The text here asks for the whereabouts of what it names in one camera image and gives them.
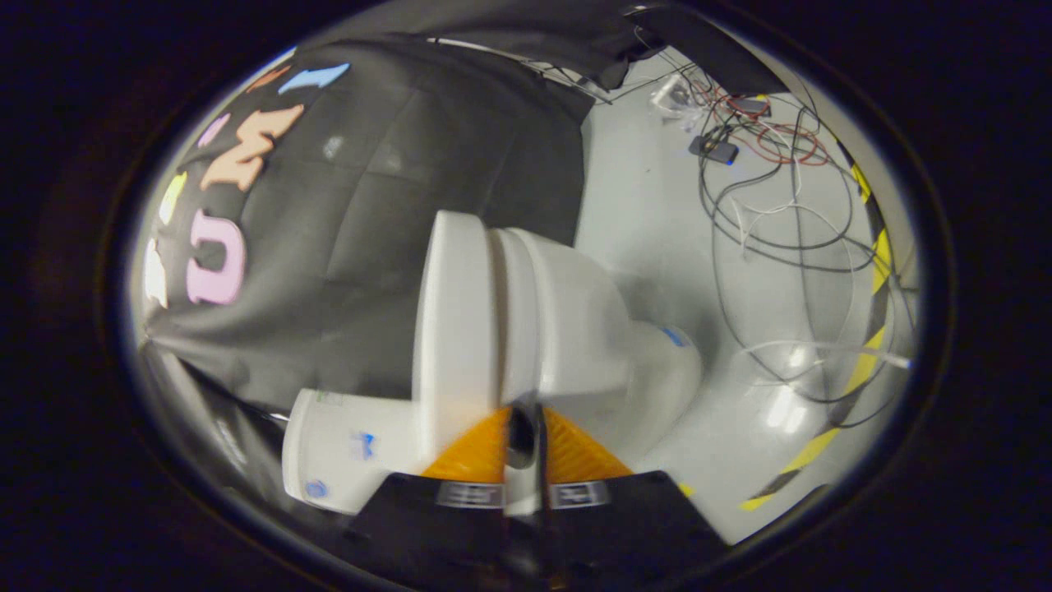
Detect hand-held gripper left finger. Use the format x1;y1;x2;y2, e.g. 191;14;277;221
345;405;527;592

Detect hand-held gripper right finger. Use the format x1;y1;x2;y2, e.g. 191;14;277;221
526;403;728;592

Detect white toilet lid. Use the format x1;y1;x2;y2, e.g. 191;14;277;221
411;210;502;461

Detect white toilet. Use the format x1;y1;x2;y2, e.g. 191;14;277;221
281;228;704;516

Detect yellow and black floor tape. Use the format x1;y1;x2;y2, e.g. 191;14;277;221
738;140;897;512

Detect black backdrop cloth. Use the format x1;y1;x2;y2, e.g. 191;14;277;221
136;0;790;527

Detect small black electronic device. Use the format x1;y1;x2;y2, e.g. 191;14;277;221
689;134;739;165

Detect tangle of floor cables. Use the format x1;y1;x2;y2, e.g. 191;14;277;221
633;49;917;428

